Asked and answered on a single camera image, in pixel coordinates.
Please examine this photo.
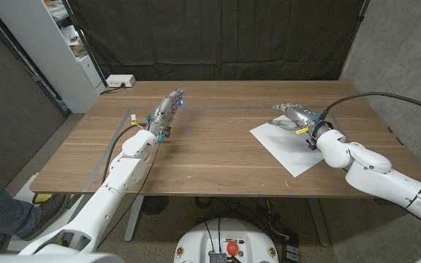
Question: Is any black backdrop cloth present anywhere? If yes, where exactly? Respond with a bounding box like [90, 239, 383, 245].
[66, 0, 371, 82]

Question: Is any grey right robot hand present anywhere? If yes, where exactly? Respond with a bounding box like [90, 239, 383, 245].
[268, 103, 334, 140]

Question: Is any black floor power strip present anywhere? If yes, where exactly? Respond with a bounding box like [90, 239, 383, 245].
[281, 243, 301, 263]

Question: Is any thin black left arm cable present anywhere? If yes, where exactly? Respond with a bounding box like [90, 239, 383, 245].
[96, 142, 162, 251]

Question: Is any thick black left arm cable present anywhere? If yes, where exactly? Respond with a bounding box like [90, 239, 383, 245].
[102, 123, 149, 183]

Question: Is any white paper sheet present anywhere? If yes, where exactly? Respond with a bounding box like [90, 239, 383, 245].
[249, 114, 325, 178]

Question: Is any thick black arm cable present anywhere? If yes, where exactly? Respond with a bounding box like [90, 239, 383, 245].
[319, 91, 421, 123]
[102, 123, 149, 183]

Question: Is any white power strip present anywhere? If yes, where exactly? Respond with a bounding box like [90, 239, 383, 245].
[106, 74, 137, 88]

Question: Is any cardboard box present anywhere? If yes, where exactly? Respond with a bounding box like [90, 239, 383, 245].
[69, 40, 87, 58]

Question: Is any grey table leg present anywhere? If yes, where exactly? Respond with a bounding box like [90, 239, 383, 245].
[307, 197, 331, 248]
[124, 195, 145, 243]

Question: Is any white shelf cabinet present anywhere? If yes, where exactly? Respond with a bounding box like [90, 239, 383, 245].
[0, 0, 106, 114]

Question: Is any brown shoe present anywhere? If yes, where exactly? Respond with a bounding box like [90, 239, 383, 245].
[20, 194, 67, 241]

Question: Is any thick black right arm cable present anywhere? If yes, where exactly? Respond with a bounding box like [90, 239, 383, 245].
[319, 91, 421, 123]

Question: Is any black backdrop stand pole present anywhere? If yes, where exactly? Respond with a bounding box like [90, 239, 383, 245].
[354, 0, 371, 23]
[61, 0, 108, 88]

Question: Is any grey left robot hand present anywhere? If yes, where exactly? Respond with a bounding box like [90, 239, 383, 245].
[146, 86, 185, 139]

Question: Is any black round floor device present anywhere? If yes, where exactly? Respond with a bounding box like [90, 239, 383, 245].
[140, 196, 170, 216]

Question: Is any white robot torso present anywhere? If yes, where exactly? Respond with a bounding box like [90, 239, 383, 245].
[173, 218, 280, 263]

